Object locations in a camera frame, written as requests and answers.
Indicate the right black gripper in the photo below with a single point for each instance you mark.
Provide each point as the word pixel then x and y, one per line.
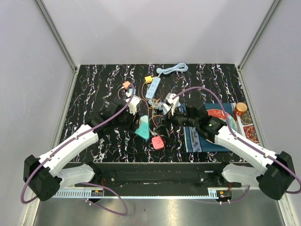
pixel 170 118

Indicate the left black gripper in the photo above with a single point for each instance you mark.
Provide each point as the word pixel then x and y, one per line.
pixel 134 123

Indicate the teal triangular power strip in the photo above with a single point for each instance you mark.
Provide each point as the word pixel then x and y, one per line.
pixel 144 131

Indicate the round light blue power socket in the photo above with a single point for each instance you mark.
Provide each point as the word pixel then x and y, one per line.
pixel 166 108

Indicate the pink square plug adapter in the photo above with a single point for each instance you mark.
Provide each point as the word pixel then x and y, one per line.
pixel 157 142

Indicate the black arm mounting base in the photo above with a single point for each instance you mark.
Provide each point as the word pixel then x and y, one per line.
pixel 162 179

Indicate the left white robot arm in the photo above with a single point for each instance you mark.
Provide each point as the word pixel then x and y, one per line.
pixel 46 174

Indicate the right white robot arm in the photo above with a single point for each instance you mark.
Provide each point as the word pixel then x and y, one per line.
pixel 271 172

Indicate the salmon small charger plug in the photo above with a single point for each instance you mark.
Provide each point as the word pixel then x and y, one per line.
pixel 126 84

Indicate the yellow small charger plug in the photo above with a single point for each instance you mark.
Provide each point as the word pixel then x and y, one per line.
pixel 148 79

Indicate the silver metal fork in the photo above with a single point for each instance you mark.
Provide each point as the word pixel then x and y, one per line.
pixel 193 137

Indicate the dark blue patterned placemat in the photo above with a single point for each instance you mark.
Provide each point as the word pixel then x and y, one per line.
pixel 202 145

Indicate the light blue long power strip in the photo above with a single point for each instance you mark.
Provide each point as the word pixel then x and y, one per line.
pixel 153 88

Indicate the red floral ceramic plate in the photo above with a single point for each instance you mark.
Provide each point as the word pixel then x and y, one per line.
pixel 225 116

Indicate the copper metal cup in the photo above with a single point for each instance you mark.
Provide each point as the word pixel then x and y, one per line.
pixel 240 108

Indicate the colourful patterned coaster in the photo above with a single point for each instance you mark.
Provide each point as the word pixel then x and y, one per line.
pixel 246 127

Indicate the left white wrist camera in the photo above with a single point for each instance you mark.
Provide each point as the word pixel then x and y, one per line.
pixel 133 105

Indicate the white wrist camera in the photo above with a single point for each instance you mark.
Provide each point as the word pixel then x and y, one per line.
pixel 174 101
pixel 133 105

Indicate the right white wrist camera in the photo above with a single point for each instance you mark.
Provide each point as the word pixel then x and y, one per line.
pixel 174 101

